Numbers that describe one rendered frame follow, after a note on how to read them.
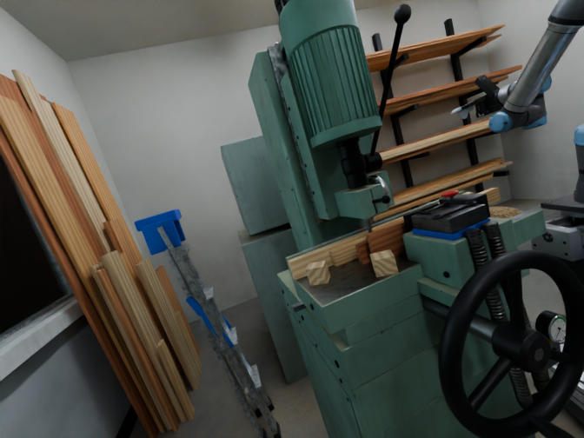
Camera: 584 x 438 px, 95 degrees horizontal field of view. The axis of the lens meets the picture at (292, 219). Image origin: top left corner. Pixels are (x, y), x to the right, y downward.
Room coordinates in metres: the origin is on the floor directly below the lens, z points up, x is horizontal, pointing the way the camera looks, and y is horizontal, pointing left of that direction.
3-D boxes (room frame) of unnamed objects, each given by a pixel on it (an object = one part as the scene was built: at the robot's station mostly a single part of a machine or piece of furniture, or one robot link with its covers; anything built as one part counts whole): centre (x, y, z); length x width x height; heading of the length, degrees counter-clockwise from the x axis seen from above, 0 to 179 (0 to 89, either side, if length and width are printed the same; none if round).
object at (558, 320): (0.54, -0.49, 0.65); 0.06 x 0.04 x 0.08; 104
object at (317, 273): (0.59, -0.02, 0.92); 0.04 x 0.04 x 0.04; 71
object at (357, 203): (0.71, -0.19, 1.03); 0.14 x 0.07 x 0.09; 14
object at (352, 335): (0.63, -0.20, 0.82); 0.40 x 0.21 x 0.04; 104
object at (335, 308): (0.60, -0.28, 0.87); 0.61 x 0.30 x 0.06; 104
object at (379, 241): (0.62, -0.28, 0.94); 0.26 x 0.01 x 0.07; 104
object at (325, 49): (0.69, -0.19, 1.35); 0.18 x 0.18 x 0.31
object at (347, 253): (0.72, -0.35, 0.92); 0.57 x 0.02 x 0.04; 104
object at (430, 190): (2.99, -1.58, 1.20); 2.71 x 0.56 x 2.40; 101
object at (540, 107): (1.05, -1.00, 1.12); 0.11 x 0.08 x 0.11; 101
